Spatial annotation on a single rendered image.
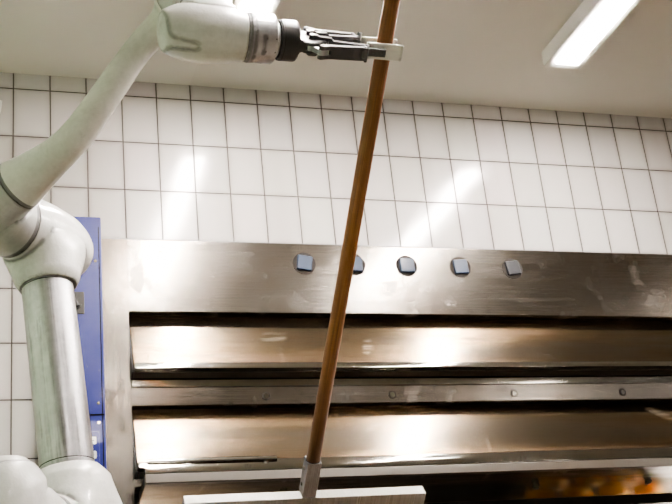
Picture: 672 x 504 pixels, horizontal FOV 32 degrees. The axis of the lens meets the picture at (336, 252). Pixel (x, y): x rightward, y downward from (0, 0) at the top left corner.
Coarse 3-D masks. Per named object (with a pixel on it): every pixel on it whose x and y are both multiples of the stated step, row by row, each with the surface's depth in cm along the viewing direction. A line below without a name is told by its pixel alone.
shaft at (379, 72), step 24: (384, 0) 217; (384, 24) 218; (384, 72) 222; (360, 144) 228; (360, 168) 230; (360, 192) 232; (360, 216) 234; (336, 288) 241; (336, 312) 243; (336, 336) 245; (336, 360) 248; (312, 432) 255; (312, 456) 257
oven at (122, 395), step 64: (128, 320) 316; (128, 384) 309; (192, 384) 313; (256, 384) 318; (384, 384) 329; (448, 384) 335; (512, 384) 341; (576, 384) 348; (640, 384) 354; (128, 448) 302
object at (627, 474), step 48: (144, 480) 286; (192, 480) 288; (240, 480) 292; (288, 480) 297; (336, 480) 301; (384, 480) 306; (432, 480) 311; (480, 480) 316; (528, 480) 322; (576, 480) 327; (624, 480) 333
